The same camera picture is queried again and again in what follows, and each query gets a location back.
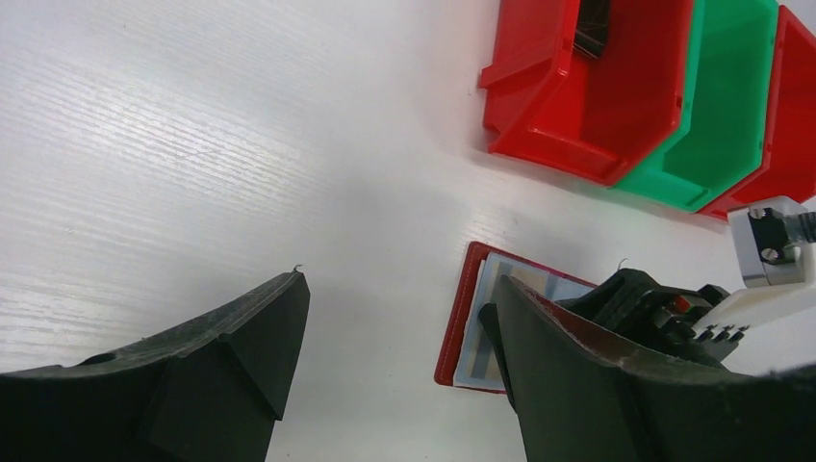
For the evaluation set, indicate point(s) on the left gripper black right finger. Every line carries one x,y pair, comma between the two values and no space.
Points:
584,393

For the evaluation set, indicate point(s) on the green plastic bin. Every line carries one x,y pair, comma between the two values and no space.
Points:
722,127

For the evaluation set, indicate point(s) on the red leather card holder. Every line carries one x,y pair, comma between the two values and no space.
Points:
456,347

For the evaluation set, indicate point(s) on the red plastic bin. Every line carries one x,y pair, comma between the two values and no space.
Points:
788,162
596,118

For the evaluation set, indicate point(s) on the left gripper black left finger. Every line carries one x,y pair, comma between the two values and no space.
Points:
208,389

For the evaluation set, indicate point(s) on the left red plastic bin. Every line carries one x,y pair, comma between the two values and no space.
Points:
596,118

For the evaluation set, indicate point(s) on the right red plastic bin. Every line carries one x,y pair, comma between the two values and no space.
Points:
788,162

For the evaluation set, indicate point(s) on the black credit card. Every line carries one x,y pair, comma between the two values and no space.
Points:
592,27

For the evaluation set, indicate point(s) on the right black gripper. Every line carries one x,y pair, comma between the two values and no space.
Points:
635,306

